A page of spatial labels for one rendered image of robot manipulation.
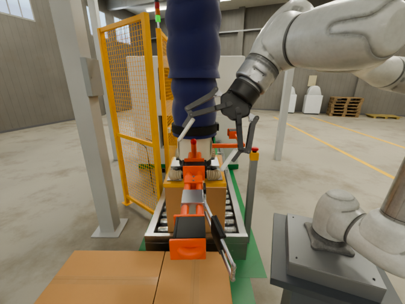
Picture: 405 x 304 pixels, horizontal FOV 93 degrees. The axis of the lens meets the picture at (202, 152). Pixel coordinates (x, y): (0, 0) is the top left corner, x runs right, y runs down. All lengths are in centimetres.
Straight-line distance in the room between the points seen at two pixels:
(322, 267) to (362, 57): 89
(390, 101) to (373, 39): 1296
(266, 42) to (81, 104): 174
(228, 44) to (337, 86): 626
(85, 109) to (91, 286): 134
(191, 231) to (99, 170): 178
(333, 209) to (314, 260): 25
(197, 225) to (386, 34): 45
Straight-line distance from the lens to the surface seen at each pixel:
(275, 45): 49
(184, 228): 45
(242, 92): 48
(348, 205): 105
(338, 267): 113
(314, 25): 43
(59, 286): 149
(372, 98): 1307
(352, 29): 40
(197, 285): 128
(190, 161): 79
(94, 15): 440
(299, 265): 107
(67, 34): 204
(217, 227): 45
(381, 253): 101
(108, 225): 248
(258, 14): 1282
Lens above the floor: 158
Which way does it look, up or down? 20 degrees down
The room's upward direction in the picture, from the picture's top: straight up
